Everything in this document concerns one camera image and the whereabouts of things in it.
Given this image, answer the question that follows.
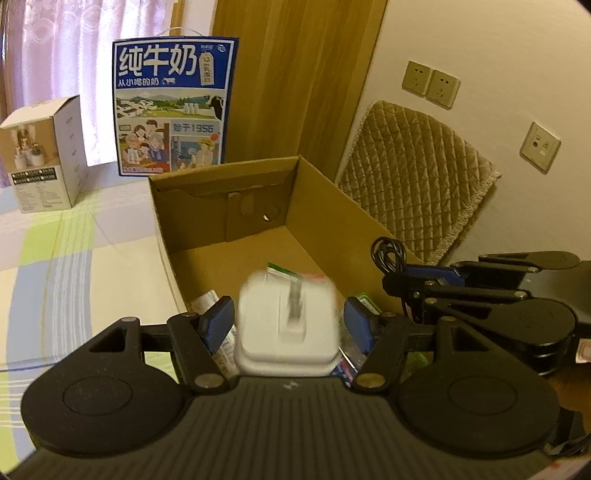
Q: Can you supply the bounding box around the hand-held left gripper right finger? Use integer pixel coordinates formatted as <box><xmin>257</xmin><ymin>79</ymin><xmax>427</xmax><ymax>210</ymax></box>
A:
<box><xmin>344</xmin><ymin>295</ymin><xmax>509</xmax><ymax>393</ymax></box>

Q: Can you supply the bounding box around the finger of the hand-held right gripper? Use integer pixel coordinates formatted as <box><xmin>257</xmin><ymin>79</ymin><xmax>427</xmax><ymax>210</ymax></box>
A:
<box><xmin>382</xmin><ymin>250</ymin><xmax>581</xmax><ymax>292</ymax></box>
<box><xmin>402</xmin><ymin>287</ymin><xmax>532</xmax><ymax>326</ymax></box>

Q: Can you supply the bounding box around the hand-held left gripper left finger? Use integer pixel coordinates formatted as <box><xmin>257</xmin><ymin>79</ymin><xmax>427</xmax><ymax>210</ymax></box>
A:
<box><xmin>69</xmin><ymin>295</ymin><xmax>234</xmax><ymax>393</ymax></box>

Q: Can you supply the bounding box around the brown cardboard box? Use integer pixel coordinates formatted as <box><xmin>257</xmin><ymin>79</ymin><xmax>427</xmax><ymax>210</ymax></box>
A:
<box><xmin>148</xmin><ymin>154</ymin><xmax>422</xmax><ymax>324</ymax></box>

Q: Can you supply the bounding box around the black cable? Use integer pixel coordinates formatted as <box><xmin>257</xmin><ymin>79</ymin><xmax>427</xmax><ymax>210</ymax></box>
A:
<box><xmin>370</xmin><ymin>236</ymin><xmax>419</xmax><ymax>321</ymax></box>

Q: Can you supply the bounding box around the white charger plug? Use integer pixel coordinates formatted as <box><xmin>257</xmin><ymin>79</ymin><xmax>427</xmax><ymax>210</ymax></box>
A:
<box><xmin>235</xmin><ymin>270</ymin><xmax>342</xmax><ymax>377</ymax></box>

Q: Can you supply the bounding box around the silver green tea pouch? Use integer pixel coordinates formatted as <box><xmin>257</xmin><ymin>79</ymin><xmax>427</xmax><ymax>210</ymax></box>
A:
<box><xmin>266</xmin><ymin>262</ymin><xmax>303</xmax><ymax>278</ymax></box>

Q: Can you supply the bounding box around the brown quilted chair cover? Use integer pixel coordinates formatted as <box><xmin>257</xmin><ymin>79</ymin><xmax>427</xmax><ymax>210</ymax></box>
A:
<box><xmin>335</xmin><ymin>99</ymin><xmax>502</xmax><ymax>266</ymax></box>

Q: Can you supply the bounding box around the checkered tablecloth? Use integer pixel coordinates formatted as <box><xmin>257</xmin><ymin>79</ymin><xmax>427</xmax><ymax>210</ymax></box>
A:
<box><xmin>0</xmin><ymin>172</ymin><xmax>195</xmax><ymax>418</ymax></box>

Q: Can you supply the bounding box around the blue illustrated milk carton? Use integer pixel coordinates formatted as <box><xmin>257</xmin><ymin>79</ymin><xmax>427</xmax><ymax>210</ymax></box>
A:
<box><xmin>112</xmin><ymin>36</ymin><xmax>241</xmax><ymax>178</ymax></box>

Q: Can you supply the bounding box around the wooden door panel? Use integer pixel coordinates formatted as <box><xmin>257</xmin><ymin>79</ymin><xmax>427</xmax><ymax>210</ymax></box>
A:
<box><xmin>171</xmin><ymin>0</ymin><xmax>389</xmax><ymax>185</ymax></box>

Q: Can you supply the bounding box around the white product box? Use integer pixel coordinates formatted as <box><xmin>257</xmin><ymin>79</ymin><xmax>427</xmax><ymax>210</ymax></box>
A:
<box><xmin>0</xmin><ymin>95</ymin><xmax>89</xmax><ymax>214</ymax></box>

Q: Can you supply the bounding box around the pink sheer curtain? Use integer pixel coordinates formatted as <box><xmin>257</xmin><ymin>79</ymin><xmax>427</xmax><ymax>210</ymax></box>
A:
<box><xmin>0</xmin><ymin>0</ymin><xmax>181</xmax><ymax>188</ymax></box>

